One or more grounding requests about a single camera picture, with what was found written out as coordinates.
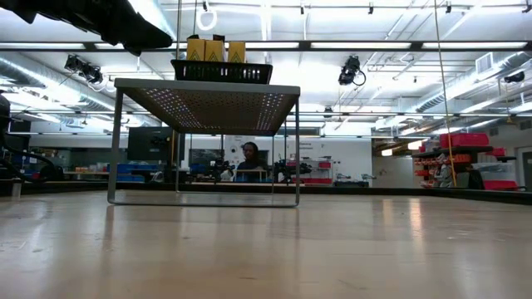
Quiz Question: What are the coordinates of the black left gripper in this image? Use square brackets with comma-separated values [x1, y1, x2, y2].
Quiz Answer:
[0, 0, 174, 56]

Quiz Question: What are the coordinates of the black plastic basket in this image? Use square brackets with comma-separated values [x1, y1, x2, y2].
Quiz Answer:
[170, 59, 274, 86]

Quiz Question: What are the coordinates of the grey perforated metal shelf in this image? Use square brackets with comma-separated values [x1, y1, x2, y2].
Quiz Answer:
[106, 77, 301, 208]

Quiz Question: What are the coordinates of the black background monitor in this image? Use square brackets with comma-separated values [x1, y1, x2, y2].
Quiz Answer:
[126, 126, 186, 162]

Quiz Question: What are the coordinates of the blue crate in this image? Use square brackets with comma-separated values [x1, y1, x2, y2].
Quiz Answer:
[106, 162, 159, 183]

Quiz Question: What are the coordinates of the person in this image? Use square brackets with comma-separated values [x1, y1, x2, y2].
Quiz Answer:
[236, 141, 269, 171]

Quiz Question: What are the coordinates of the black light strip crossbar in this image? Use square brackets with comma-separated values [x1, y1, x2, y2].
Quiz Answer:
[0, 40, 532, 53]

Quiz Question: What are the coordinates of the black background storage rack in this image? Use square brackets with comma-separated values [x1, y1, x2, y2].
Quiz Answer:
[411, 145, 519, 193]

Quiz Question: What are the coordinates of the large red storage bin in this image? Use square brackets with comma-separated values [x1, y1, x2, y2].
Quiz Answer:
[438, 132, 490, 150]

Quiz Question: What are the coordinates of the clear plastic storage bin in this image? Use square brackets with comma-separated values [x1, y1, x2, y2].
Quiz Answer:
[471, 161, 516, 182]

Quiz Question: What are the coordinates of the flat red storage bin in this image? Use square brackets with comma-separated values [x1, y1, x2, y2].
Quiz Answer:
[482, 179, 519, 192]

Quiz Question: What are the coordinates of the long black ceiling camera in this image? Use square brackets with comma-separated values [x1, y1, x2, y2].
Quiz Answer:
[63, 53, 105, 86]

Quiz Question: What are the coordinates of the white hanging ring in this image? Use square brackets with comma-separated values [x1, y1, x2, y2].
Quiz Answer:
[195, 7, 219, 32]

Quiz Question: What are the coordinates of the black ceiling camera with cable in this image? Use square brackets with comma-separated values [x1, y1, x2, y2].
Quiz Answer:
[337, 55, 367, 87]

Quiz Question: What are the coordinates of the yellow hanging cord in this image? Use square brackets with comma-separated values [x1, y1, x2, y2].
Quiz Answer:
[433, 0, 458, 188]

